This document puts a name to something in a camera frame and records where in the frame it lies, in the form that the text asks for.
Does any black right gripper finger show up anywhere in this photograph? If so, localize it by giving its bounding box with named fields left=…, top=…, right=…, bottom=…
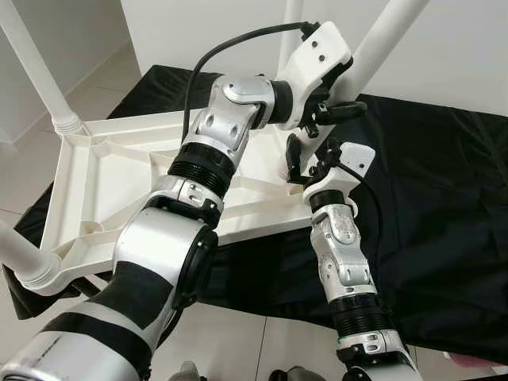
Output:
left=284, top=133, right=306, bottom=182

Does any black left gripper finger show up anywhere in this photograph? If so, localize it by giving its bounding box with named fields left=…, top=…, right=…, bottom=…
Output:
left=317, top=101, right=368, bottom=125

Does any white plastic table top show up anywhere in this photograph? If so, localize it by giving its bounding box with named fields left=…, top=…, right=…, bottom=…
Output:
left=36, top=110, right=358, bottom=296

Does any black table cloth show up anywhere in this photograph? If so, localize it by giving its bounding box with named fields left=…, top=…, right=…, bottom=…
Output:
left=0, top=65, right=508, bottom=366

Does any grey right robot leg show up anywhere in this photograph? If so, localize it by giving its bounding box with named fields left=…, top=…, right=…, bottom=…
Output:
left=268, top=365, right=326, bottom=381

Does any grey robot leg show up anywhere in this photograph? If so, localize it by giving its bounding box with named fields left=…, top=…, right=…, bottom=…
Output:
left=268, top=365, right=326, bottom=381
left=171, top=361, right=203, bottom=381

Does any grey left robot leg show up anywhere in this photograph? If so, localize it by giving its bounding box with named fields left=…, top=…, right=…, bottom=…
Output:
left=171, top=361, right=203, bottom=381

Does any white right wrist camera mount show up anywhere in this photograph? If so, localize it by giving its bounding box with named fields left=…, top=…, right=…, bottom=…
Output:
left=302, top=143, right=376, bottom=207

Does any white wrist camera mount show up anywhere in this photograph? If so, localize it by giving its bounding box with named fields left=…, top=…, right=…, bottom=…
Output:
left=274, top=21, right=354, bottom=132
left=302, top=143, right=376, bottom=207

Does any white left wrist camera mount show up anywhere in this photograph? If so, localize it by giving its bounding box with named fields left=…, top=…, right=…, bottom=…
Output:
left=274, top=21, right=354, bottom=132

